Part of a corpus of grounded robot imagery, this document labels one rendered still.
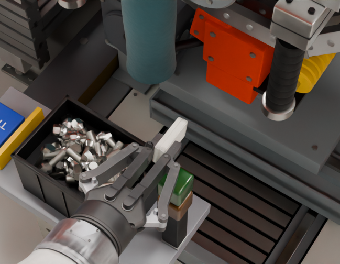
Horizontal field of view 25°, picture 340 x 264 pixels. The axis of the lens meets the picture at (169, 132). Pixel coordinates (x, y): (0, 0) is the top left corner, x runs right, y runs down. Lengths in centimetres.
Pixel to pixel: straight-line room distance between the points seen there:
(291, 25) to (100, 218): 31
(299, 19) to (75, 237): 34
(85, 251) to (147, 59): 51
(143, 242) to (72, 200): 14
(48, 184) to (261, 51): 42
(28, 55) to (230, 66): 62
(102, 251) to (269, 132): 80
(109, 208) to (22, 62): 102
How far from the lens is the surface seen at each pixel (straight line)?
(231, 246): 167
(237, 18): 128
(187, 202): 110
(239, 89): 141
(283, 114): 100
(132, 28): 123
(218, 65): 139
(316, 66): 134
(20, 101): 140
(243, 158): 167
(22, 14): 170
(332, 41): 120
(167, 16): 121
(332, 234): 169
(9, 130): 133
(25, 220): 178
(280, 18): 86
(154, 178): 97
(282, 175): 163
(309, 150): 160
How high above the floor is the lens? 159
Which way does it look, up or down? 59 degrees down
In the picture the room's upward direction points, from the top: straight up
